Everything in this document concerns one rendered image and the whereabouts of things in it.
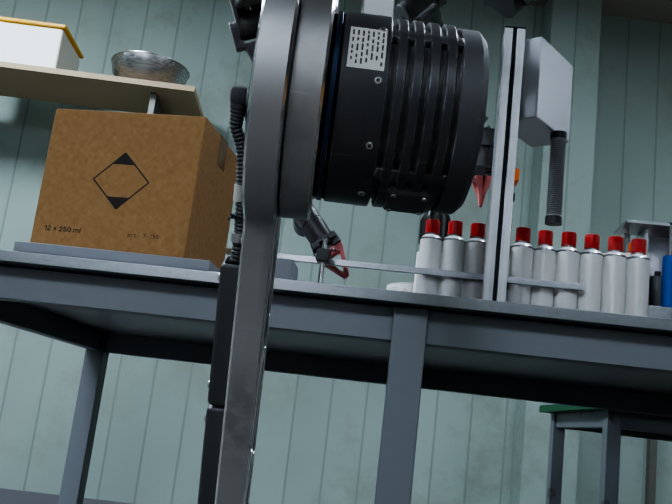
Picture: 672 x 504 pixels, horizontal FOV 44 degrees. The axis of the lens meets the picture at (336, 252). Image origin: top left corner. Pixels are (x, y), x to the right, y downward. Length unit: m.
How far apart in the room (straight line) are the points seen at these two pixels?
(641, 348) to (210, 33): 4.20
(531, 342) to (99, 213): 0.81
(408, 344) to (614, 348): 0.35
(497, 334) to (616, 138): 4.03
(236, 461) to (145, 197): 0.80
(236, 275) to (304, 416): 3.96
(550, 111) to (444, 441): 3.17
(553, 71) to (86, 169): 1.03
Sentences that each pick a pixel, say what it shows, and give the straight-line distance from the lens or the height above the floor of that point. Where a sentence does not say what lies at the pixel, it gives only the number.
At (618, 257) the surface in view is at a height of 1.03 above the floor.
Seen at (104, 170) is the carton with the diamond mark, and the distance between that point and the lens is 1.61.
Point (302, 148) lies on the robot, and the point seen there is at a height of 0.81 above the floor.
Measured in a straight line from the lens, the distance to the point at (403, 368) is 1.45.
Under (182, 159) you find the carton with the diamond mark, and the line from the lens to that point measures 1.56.
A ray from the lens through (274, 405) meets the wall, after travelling 4.77.
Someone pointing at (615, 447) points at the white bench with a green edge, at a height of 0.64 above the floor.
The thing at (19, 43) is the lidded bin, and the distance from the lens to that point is 4.82.
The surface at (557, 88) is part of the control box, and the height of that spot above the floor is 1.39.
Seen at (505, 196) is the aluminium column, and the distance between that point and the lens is 1.80.
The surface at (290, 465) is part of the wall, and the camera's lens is 4.77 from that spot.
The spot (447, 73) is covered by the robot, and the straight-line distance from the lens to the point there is 0.74.
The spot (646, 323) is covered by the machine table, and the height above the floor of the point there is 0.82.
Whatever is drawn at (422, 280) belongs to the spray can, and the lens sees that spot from 1.89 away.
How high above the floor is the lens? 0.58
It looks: 12 degrees up
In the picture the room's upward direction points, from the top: 7 degrees clockwise
